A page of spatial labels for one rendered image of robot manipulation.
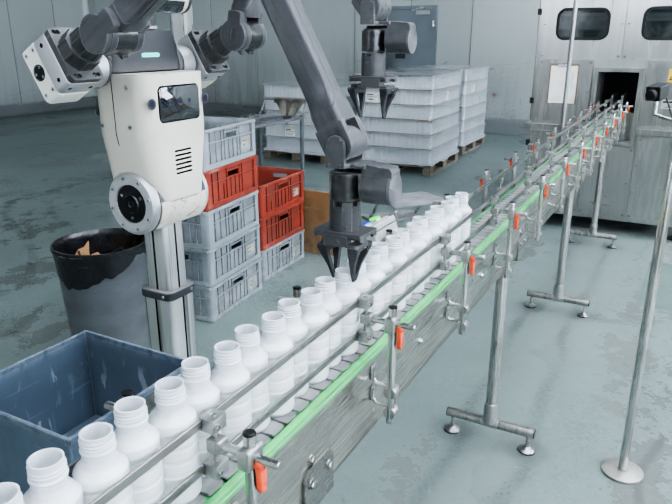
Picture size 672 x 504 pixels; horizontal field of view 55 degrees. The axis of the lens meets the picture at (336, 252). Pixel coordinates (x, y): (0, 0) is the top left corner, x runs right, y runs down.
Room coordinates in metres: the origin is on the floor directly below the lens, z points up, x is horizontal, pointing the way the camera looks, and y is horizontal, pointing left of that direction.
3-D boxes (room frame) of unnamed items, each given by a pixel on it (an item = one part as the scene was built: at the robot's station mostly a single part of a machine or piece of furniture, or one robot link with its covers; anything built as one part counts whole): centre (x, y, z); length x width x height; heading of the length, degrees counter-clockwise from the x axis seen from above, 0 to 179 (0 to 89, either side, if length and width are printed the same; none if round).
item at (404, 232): (1.39, -0.15, 1.08); 0.06 x 0.06 x 0.17
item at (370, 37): (1.60, -0.09, 1.57); 0.07 x 0.06 x 0.07; 62
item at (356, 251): (1.13, -0.02, 1.19); 0.07 x 0.07 x 0.09; 62
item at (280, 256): (4.44, 0.54, 0.11); 0.61 x 0.41 x 0.22; 155
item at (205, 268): (3.77, 0.78, 0.33); 0.61 x 0.41 x 0.22; 158
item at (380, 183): (1.11, -0.05, 1.36); 0.12 x 0.09 x 0.12; 62
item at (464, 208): (1.76, -0.35, 1.08); 0.06 x 0.06 x 0.17
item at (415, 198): (4.91, -0.52, 0.21); 0.61 x 0.47 x 0.41; 25
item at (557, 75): (5.46, -1.86, 1.22); 0.23 x 0.03 x 0.32; 62
